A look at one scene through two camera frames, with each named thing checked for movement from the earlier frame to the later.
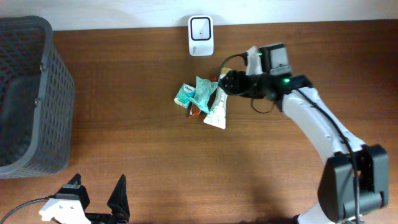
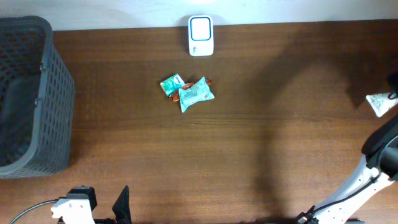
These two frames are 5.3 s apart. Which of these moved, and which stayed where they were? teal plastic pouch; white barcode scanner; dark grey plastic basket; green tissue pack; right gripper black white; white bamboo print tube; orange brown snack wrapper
Moved: teal plastic pouch; green tissue pack; orange brown snack wrapper; right gripper black white; white bamboo print tube
Stayed: white barcode scanner; dark grey plastic basket
